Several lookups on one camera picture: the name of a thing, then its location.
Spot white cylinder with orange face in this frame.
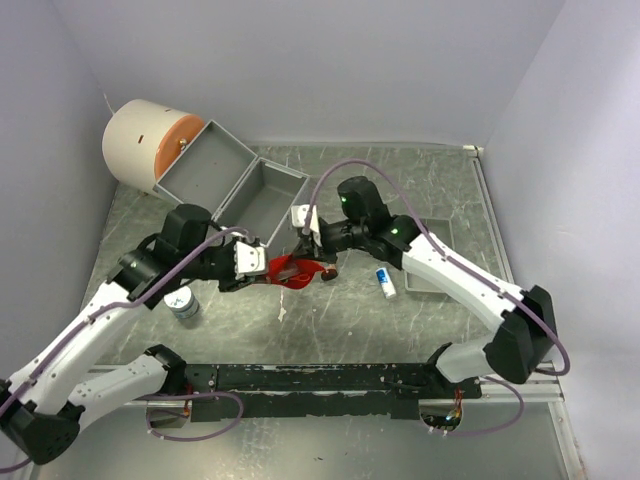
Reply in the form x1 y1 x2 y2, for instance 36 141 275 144
102 99 205 195

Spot aluminium frame rail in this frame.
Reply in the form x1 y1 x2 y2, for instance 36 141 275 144
82 365 565 403

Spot grey divided tray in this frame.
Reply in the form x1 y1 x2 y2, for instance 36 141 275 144
401 216 455 296

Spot red first aid pouch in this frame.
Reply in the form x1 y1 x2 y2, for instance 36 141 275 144
266 255 324 290

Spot brown medicine bottle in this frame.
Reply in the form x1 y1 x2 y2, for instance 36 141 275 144
321 265 338 282

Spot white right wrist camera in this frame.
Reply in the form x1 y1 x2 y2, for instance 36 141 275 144
291 204 321 241

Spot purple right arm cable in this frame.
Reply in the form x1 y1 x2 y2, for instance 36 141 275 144
304 158 571 436

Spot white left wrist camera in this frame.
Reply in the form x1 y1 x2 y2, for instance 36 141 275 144
234 241 268 279

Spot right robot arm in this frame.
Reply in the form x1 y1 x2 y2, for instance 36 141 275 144
291 176 557 398

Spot white round jar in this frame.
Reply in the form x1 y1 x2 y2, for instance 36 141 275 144
163 286 200 320

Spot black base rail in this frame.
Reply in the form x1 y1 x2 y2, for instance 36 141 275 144
142 344 484 424

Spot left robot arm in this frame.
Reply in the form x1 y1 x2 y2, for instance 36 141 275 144
1 204 268 465

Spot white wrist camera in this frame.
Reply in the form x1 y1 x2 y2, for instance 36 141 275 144
291 204 321 241
234 241 268 279

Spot grey metal case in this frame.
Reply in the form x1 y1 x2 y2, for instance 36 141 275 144
154 120 312 256

